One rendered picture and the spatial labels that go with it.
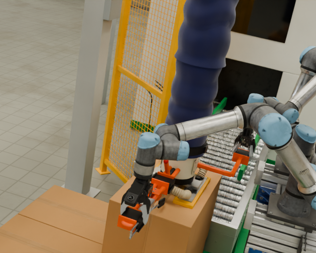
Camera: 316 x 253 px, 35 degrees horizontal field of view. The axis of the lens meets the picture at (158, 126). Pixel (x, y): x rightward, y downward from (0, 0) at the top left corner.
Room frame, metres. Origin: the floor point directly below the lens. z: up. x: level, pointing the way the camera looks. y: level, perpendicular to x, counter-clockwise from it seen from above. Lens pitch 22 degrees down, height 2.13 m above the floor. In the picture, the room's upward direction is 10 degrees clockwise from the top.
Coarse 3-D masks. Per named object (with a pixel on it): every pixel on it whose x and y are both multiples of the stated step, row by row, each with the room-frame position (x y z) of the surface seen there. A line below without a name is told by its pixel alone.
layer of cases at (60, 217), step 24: (48, 192) 2.64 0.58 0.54; (72, 192) 2.69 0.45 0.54; (24, 216) 2.35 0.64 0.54; (48, 216) 2.39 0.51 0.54; (72, 216) 2.43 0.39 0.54; (96, 216) 2.47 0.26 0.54; (0, 240) 2.10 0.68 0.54; (24, 240) 2.13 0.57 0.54; (48, 240) 2.17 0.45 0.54; (72, 240) 2.21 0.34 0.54; (96, 240) 2.24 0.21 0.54
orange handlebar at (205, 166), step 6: (198, 162) 2.27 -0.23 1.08; (240, 162) 2.37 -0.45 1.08; (204, 168) 2.25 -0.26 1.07; (210, 168) 2.24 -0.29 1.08; (216, 168) 2.24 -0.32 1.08; (234, 168) 2.28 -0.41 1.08; (174, 174) 2.10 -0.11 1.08; (222, 174) 2.22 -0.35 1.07; (228, 174) 2.22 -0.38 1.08; (234, 174) 2.23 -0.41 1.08; (156, 186) 1.97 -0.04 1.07; (162, 186) 1.97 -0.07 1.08; (150, 192) 1.89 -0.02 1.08; (156, 192) 1.89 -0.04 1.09; (162, 192) 1.92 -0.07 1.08; (156, 198) 1.86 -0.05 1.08; (126, 222) 1.63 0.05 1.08
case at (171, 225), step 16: (160, 160) 2.51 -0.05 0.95; (208, 176) 2.42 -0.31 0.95; (208, 192) 2.24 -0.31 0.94; (112, 208) 2.00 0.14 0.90; (160, 208) 2.01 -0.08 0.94; (176, 208) 2.03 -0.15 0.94; (208, 208) 2.26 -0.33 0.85; (112, 224) 2.00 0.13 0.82; (160, 224) 1.94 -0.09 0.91; (176, 224) 1.92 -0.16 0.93; (192, 224) 1.92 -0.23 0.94; (208, 224) 2.39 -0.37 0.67; (112, 240) 2.00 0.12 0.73; (128, 240) 1.97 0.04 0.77; (144, 240) 1.95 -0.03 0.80; (160, 240) 1.93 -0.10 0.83; (176, 240) 1.91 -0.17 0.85; (192, 240) 2.00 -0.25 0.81
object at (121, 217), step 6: (126, 210) 1.70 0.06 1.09; (132, 210) 1.70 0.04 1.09; (138, 210) 1.71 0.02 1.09; (120, 216) 1.65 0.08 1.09; (126, 216) 1.65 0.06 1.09; (132, 216) 1.66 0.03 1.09; (138, 216) 1.67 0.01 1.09; (120, 222) 1.65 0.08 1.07; (132, 222) 1.63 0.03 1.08; (126, 228) 1.64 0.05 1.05
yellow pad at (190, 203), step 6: (204, 180) 2.32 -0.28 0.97; (204, 186) 2.26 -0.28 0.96; (192, 192) 2.17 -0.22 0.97; (198, 192) 2.19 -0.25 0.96; (174, 198) 2.09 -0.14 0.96; (180, 198) 2.10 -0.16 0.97; (192, 198) 2.11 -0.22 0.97; (198, 198) 2.14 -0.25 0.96; (180, 204) 2.07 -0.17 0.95; (186, 204) 2.06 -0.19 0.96; (192, 204) 2.07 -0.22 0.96
